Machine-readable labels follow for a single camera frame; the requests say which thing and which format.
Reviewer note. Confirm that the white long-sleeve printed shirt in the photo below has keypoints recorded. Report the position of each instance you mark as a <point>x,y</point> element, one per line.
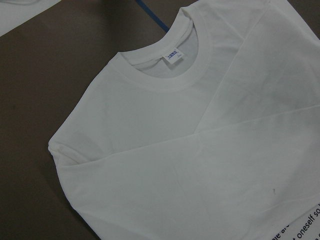
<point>110,132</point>

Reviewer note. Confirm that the blue tape grid lines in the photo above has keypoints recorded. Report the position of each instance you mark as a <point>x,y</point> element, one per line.
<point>152,15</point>

